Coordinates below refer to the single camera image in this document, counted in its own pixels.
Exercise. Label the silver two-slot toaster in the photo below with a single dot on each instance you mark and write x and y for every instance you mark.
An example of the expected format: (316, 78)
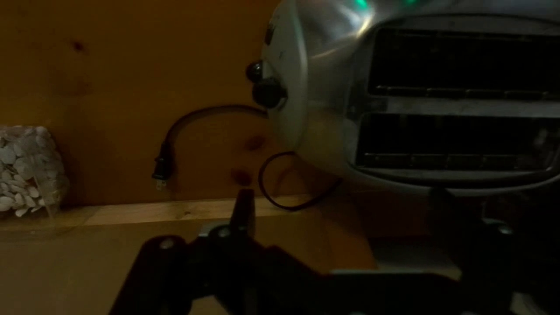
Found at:
(327, 116)

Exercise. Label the bag of white pebbles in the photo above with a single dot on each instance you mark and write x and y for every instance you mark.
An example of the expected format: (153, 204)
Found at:
(27, 172)

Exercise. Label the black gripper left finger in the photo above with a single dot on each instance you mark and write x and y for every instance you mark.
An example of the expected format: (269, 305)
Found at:
(246, 263)

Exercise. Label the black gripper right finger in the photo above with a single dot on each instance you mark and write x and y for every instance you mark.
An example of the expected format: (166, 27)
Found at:
(467, 281)

